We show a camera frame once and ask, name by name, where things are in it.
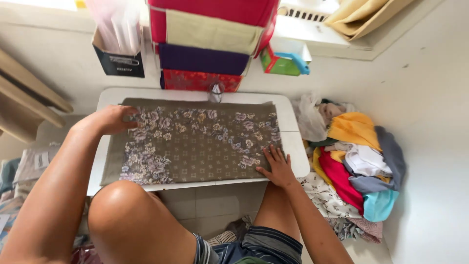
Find person's right hand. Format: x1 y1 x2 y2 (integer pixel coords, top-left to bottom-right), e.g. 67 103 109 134
255 144 296 189

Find person's left hand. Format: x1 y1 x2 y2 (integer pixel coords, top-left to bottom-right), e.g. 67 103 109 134
81 105 144 136

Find olive floral patterned fabric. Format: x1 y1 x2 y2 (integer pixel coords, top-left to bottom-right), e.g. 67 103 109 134
100 98 283 186

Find black box of plastic sleeves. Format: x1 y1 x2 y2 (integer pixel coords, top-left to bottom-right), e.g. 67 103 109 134
92 0 146 78

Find red patterned folded fabric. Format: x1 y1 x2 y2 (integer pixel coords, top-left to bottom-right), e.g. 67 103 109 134
160 69 244 93

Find small clear glass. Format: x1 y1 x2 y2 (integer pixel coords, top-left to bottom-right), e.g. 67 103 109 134
208 82 225 103

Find purple folded fabric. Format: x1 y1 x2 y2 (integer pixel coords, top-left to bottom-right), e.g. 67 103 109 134
158 43 251 76

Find person's legs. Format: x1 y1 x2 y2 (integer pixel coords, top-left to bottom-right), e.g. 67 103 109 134
87 180 302 264

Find beige wooden boards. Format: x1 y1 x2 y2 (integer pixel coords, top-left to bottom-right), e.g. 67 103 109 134
0 49 74 143

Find beige folded fabric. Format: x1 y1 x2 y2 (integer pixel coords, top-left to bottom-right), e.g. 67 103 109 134
165 10 264 56

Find pile of packaged fabrics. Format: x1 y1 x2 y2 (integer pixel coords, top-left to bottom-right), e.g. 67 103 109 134
0 142 92 264

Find green tissue box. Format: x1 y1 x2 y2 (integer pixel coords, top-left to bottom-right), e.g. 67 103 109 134
260 43 313 77

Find white folding table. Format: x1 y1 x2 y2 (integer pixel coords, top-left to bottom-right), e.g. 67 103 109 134
87 87 311 196

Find white plastic bag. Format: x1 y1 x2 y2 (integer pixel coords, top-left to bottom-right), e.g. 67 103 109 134
292 93 330 143

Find striped dark shorts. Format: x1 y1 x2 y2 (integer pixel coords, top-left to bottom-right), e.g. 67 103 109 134
193 225 304 264

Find window air vent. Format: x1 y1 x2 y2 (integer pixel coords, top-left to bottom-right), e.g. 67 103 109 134
277 5 332 22

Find heap of colourful clothes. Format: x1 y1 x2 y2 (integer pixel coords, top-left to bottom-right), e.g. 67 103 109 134
298 103 407 243

